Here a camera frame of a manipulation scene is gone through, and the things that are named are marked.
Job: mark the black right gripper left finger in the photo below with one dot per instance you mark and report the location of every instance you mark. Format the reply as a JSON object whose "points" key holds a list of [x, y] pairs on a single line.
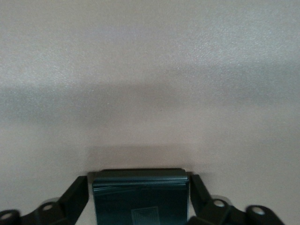
{"points": [[68, 201]]}

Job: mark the small black box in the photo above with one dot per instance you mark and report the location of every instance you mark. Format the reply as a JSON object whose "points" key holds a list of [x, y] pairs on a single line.
{"points": [[140, 199]]}

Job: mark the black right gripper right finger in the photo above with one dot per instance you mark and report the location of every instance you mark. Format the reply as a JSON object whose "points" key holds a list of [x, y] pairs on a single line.
{"points": [[211, 211]]}

